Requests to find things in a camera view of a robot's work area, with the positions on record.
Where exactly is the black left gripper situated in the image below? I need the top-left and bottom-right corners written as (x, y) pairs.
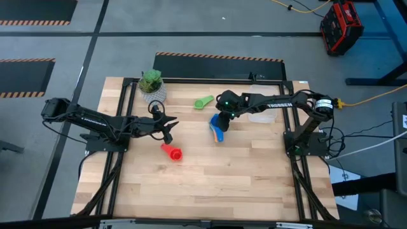
top-left (130, 105), bottom-right (180, 144)

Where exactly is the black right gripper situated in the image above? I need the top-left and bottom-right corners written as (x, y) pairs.
top-left (215, 90), bottom-right (247, 133)

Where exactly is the blue measuring cup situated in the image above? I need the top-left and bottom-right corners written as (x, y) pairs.
top-left (209, 113), bottom-right (225, 143)

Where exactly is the green measuring cup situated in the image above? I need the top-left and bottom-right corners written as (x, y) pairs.
top-left (193, 95), bottom-right (215, 111)

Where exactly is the red measuring cup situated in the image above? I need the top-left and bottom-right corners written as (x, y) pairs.
top-left (160, 142), bottom-right (184, 162)

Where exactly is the clear plastic basket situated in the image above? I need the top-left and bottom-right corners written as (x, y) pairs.
top-left (247, 84), bottom-right (277, 124)

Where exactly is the succulent in patterned white pot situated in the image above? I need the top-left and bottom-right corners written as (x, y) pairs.
top-left (138, 68), bottom-right (168, 106)

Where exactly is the black hazard-striped floor mat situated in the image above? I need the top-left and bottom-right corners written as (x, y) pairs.
top-left (0, 58), bottom-right (57, 99)
top-left (153, 52), bottom-right (287, 81)
top-left (0, 0), bottom-right (79, 26)

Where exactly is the white sheet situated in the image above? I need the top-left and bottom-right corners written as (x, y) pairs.
top-left (330, 174), bottom-right (362, 211)

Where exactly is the red and black tool case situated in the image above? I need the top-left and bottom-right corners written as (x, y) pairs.
top-left (319, 0), bottom-right (365, 57)

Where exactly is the black bar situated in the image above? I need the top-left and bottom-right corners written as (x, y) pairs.
top-left (332, 172), bottom-right (397, 197)

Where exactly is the round metal caster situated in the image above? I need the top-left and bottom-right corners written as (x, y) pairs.
top-left (364, 208), bottom-right (383, 225)

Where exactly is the grey cabinet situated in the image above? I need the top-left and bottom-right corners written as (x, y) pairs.
top-left (391, 101), bottom-right (407, 197)

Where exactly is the left wrist cable loop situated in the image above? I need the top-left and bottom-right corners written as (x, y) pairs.
top-left (148, 99), bottom-right (166, 119)

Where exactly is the black aluminium table frame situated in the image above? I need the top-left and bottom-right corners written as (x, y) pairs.
top-left (71, 72), bottom-right (340, 229)

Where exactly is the silver camera mount bar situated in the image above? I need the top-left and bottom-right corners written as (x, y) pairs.
top-left (98, 218), bottom-right (314, 229)

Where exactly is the yellow cable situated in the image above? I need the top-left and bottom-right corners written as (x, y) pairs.
top-left (269, 0), bottom-right (332, 14)
top-left (336, 84), bottom-right (407, 108)

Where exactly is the black cable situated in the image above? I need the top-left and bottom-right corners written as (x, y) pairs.
top-left (327, 120), bottom-right (397, 160)

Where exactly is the white cable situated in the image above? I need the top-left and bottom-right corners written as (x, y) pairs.
top-left (329, 130), bottom-right (407, 161)

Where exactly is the blue metal frame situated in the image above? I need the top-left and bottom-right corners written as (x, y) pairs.
top-left (345, 0), bottom-right (407, 87)

